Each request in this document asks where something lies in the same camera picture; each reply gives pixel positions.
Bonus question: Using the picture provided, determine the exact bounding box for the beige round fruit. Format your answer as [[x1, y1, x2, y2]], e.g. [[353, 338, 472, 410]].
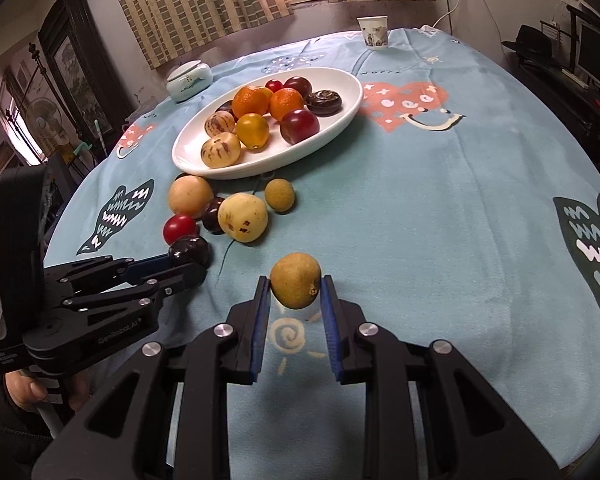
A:
[[168, 176, 214, 219]]

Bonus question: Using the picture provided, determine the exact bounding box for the yellow spotted pear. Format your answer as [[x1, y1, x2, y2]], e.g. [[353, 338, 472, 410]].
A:
[[218, 193, 268, 244]]

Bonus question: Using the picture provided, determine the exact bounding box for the small green-brown longan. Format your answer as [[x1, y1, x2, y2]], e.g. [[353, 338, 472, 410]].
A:
[[264, 179, 296, 212]]

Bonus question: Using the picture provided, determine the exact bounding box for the dark purple mangosteen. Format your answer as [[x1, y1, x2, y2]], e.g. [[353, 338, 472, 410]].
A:
[[216, 100, 232, 113]]

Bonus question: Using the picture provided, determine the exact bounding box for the large orange mandarin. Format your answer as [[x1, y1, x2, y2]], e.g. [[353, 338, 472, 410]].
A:
[[232, 84, 273, 118]]

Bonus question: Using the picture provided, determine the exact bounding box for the small red cherry tomato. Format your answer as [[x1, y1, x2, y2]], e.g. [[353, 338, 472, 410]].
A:
[[265, 79, 284, 93]]

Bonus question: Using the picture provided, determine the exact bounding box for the dark wrinkled passion fruit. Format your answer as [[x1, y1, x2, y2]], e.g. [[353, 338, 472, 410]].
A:
[[306, 89, 342, 117]]

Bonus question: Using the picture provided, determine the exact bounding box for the dark red plum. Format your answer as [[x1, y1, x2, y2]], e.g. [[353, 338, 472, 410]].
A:
[[284, 76, 313, 100]]

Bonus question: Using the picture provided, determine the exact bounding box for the striped pepino melon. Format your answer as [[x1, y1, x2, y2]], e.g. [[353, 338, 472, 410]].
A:
[[204, 110, 236, 138]]

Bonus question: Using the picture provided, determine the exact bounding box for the person's left hand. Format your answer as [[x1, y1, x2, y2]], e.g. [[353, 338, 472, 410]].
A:
[[4, 370, 90, 412]]

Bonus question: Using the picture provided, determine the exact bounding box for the white oval plate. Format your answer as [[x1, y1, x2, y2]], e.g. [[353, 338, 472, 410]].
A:
[[171, 65, 365, 181]]

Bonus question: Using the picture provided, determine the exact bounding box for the standing fan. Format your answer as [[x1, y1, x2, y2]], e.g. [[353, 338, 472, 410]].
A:
[[26, 98, 69, 155]]

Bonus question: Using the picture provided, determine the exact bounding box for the dark framed picture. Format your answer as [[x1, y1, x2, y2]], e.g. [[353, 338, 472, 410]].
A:
[[38, 0, 133, 159]]

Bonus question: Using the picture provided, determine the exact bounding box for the white ceramic lidded jar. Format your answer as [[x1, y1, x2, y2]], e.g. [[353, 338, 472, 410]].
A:
[[166, 60, 213, 103]]

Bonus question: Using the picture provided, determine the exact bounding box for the light blue patterned tablecloth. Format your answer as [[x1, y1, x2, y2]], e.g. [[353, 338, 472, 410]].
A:
[[45, 27, 600, 466]]

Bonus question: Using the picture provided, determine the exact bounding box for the white paper cup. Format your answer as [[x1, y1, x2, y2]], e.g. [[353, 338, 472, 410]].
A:
[[358, 15, 389, 50]]

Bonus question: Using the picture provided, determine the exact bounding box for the computer monitor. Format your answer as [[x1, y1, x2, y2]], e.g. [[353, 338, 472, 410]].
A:
[[574, 9, 600, 86]]

